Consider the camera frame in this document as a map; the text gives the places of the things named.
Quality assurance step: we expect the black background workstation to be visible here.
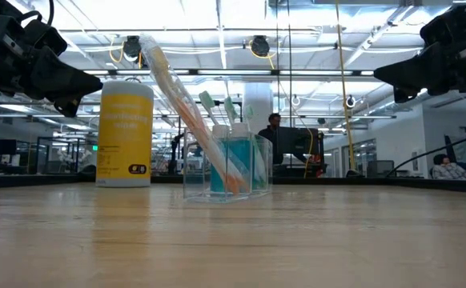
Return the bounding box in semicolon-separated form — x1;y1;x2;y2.
276;126;325;179

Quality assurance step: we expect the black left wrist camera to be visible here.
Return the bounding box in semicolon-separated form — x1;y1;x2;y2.
19;18;69;57

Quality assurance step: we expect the person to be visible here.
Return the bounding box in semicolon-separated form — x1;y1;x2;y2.
256;112;284;165
431;154;466;180

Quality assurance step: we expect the yellow wipes canister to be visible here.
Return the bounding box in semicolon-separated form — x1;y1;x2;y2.
95;81;155;188

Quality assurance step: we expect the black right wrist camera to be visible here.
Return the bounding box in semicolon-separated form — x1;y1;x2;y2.
419;6;460;47

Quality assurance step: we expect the black background monitor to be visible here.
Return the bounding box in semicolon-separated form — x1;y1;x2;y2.
0;138;18;156
367;159;396;178

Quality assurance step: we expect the black left camera cable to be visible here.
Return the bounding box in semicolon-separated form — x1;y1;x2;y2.
18;0;56;26

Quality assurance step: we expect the white building column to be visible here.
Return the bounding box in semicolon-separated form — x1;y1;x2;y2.
243;82;274;133

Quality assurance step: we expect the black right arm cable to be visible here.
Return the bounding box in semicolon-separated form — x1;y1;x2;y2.
387;130;466;178

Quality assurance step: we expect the long yellow cable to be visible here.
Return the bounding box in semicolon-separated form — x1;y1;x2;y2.
334;0;358;173

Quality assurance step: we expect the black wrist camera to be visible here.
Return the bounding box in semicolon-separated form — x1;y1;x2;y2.
419;6;460;47
19;18;69;57

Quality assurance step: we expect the large ceiling cable reel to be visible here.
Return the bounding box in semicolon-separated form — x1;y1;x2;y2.
121;34;154;69
250;34;271;58

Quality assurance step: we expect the clear acrylic organizer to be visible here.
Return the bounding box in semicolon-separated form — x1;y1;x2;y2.
183;128;274;204

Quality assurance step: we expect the thin black cable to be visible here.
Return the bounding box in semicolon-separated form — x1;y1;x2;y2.
287;0;294;169
275;0;281;129

